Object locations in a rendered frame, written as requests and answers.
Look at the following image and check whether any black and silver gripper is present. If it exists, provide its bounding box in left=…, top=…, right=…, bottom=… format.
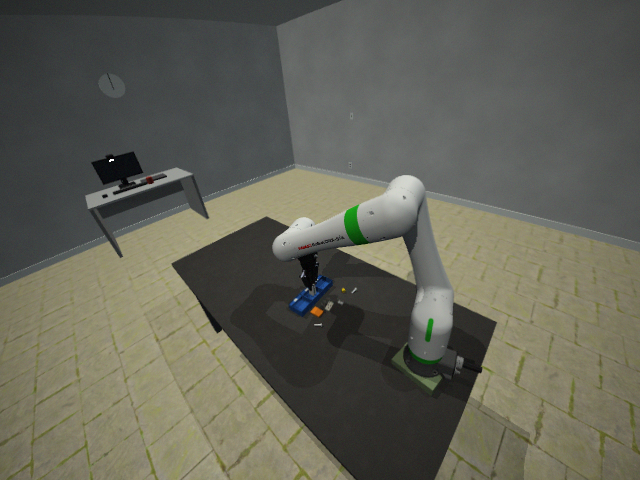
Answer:
left=299, top=259, right=319, bottom=296

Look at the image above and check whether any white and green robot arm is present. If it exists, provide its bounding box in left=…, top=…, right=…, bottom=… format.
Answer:
left=272, top=175, right=482, bottom=382

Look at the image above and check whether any blue three-compartment bin rack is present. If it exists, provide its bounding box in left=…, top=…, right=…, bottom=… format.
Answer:
left=288, top=275, right=333, bottom=317

